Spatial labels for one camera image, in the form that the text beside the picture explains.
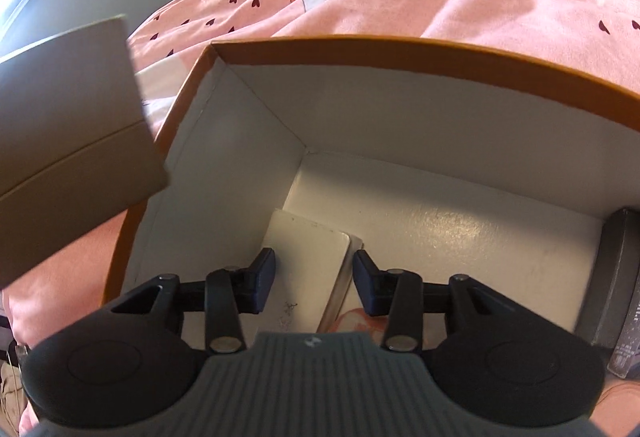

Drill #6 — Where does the dark card box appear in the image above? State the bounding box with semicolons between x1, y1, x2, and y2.
575;209;639;379

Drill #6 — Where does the white notebook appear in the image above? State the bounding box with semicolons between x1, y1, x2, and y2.
241;210;362;345

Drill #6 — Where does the orange cardboard box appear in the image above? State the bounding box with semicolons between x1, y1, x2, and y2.
105;36;639;330

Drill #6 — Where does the brown cardboard box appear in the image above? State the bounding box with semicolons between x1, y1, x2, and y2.
1;16;168;287

